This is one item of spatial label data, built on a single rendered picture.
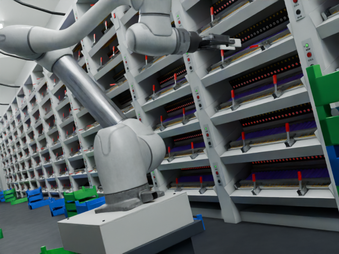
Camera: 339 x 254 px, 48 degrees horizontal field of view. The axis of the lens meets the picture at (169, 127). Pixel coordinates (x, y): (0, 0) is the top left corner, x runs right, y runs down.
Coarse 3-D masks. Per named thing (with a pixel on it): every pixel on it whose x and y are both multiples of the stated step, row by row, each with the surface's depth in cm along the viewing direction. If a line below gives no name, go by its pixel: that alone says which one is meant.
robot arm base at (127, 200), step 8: (144, 184) 126; (120, 192) 122; (128, 192) 122; (136, 192) 123; (144, 192) 123; (152, 192) 121; (160, 192) 128; (112, 200) 123; (120, 200) 122; (128, 200) 121; (136, 200) 121; (144, 200) 122; (96, 208) 129; (104, 208) 125; (112, 208) 122; (120, 208) 119; (128, 208) 117
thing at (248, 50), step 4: (280, 32) 149; (284, 32) 146; (288, 32) 145; (272, 36) 153; (276, 36) 150; (280, 36) 148; (284, 36) 145; (264, 40) 157; (272, 40) 152; (276, 40) 149; (256, 44) 160; (260, 44) 158; (248, 48) 164; (252, 48) 163; (256, 48) 161; (240, 52) 169; (244, 52) 167; (248, 52) 166; (232, 56) 174; (236, 56) 172; (240, 56) 171; (232, 60) 173; (216, 64) 185; (212, 68) 189; (216, 68) 187
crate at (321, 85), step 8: (312, 72) 74; (320, 72) 74; (336, 72) 69; (312, 80) 74; (320, 80) 72; (328, 80) 71; (336, 80) 69; (312, 88) 75; (320, 88) 73; (328, 88) 71; (336, 88) 70; (320, 96) 73; (328, 96) 72; (336, 96) 70; (320, 104) 74
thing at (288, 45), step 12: (288, 24) 136; (264, 36) 170; (276, 48) 144; (288, 48) 140; (216, 60) 195; (240, 60) 164; (252, 60) 156; (264, 60) 152; (204, 72) 190; (216, 72) 176; (228, 72) 171; (240, 72) 165; (204, 84) 188
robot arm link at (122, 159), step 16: (112, 128) 125; (128, 128) 128; (96, 144) 126; (112, 144) 123; (128, 144) 124; (144, 144) 134; (96, 160) 125; (112, 160) 122; (128, 160) 123; (144, 160) 129; (112, 176) 122; (128, 176) 122; (144, 176) 127; (112, 192) 123
